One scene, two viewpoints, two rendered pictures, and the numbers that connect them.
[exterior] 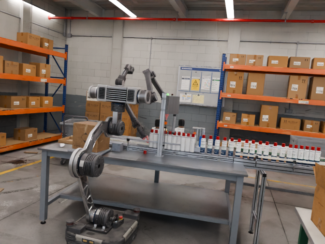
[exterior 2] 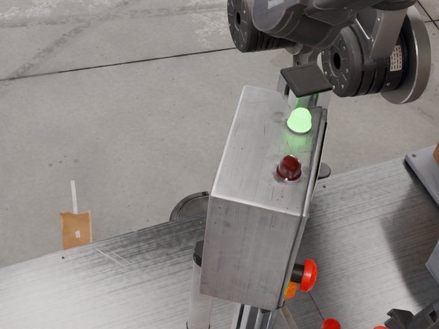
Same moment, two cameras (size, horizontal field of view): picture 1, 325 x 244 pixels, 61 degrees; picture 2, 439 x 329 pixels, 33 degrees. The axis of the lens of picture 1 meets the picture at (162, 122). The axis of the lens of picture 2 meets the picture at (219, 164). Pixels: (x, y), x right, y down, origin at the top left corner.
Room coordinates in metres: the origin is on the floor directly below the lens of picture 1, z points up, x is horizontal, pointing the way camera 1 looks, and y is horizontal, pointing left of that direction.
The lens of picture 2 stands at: (3.32, -0.43, 2.04)
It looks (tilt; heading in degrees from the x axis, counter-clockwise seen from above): 49 degrees down; 143
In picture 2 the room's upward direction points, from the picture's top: 7 degrees clockwise
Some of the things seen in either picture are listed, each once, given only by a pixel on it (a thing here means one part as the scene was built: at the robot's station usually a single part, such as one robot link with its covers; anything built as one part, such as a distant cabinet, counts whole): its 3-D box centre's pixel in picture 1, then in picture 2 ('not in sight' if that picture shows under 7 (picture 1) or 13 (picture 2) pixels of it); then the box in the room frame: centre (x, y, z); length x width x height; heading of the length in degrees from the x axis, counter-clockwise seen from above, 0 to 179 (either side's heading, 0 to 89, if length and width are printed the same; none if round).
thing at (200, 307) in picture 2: (173, 124); (202, 292); (2.91, -0.12, 1.18); 0.04 x 0.04 x 0.21
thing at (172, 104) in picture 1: (170, 104); (262, 200); (2.94, -0.07, 1.38); 0.17 x 0.10 x 0.19; 135
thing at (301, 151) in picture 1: (300, 155); not in sight; (2.79, -1.44, 0.98); 0.05 x 0.05 x 0.20
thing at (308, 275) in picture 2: not in sight; (302, 274); (3.02, -0.06, 1.32); 0.04 x 0.03 x 0.04; 135
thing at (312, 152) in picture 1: (311, 156); not in sight; (2.77, -1.55, 0.98); 0.05 x 0.05 x 0.20
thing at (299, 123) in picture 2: not in sight; (300, 119); (2.93, -0.03, 1.49); 0.03 x 0.03 x 0.02
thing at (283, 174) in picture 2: not in sight; (289, 166); (2.98, -0.08, 1.49); 0.03 x 0.03 x 0.02
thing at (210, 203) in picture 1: (147, 182); not in sight; (3.25, 0.11, 0.40); 2.04 x 1.25 x 0.81; 80
